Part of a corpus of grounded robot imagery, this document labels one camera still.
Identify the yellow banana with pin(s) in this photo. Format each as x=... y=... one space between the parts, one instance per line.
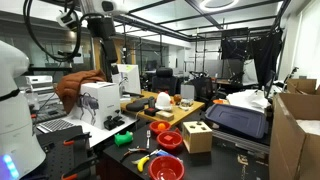
x=142 y=165

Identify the orange ball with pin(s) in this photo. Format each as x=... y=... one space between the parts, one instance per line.
x=161 y=126

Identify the black controller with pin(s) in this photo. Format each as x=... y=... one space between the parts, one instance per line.
x=113 y=122

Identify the orange bowl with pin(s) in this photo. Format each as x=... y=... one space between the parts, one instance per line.
x=218 y=101

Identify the black cylindrical cup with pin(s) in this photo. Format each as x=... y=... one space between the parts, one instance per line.
x=151 y=102

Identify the white lab device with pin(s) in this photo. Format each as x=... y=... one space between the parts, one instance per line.
x=39 y=83

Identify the blue white tube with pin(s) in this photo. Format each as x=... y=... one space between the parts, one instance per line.
x=165 y=154

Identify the white plush toy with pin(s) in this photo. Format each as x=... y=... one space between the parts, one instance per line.
x=164 y=101

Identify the black box red label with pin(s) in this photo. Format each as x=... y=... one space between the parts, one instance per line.
x=151 y=111

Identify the white paper pile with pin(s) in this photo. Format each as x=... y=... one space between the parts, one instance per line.
x=248 y=100

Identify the black mesh chair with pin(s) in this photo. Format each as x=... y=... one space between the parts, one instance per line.
x=203 y=88

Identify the clear glass jar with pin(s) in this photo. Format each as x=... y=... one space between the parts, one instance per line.
x=186 y=104

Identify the large cardboard box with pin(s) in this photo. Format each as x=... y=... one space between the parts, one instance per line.
x=290 y=146

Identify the brown puffer jacket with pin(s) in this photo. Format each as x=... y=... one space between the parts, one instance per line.
x=71 y=86

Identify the orange-red cube block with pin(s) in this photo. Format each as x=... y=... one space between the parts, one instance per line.
x=168 y=138

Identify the dark blue bin lid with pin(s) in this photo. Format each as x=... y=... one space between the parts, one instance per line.
x=236 y=120

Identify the white backed monitor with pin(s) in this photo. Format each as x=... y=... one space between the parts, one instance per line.
x=131 y=78

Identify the white table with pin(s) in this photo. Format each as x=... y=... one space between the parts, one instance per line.
x=100 y=133

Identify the black orange tipped clamp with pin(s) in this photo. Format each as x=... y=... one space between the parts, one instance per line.
x=80 y=166
x=78 y=137

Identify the wooden table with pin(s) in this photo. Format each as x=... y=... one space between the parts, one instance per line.
x=183 y=113

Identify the black curtain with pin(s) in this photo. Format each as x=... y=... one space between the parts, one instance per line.
x=266 y=56

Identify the white robot dog box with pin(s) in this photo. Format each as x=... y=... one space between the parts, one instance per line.
x=103 y=100

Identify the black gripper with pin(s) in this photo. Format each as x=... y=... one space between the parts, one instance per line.
x=101 y=28

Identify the large red plastic bowl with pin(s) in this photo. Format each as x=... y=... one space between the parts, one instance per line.
x=156 y=166

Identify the black camera on tripod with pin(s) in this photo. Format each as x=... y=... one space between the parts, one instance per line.
x=68 y=53

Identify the wooden shape sorter box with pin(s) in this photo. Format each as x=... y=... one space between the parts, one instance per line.
x=198 y=140

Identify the silver keyboard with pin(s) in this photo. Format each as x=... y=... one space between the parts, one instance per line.
x=55 y=125

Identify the black office chair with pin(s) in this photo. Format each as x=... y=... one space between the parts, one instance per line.
x=164 y=81

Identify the gray box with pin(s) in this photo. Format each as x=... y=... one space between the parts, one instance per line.
x=187 y=91

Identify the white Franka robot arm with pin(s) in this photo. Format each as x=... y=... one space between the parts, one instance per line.
x=16 y=133

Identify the small tan cardboard box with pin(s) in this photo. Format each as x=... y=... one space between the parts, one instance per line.
x=165 y=115

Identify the green plastic toy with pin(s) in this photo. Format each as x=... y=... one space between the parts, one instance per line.
x=122 y=139

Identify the brown football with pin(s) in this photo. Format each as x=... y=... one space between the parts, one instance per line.
x=177 y=98

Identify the black oblong case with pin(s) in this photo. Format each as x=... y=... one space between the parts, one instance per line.
x=135 y=106

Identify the black pegboard stand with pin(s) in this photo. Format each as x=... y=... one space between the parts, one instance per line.
x=56 y=156

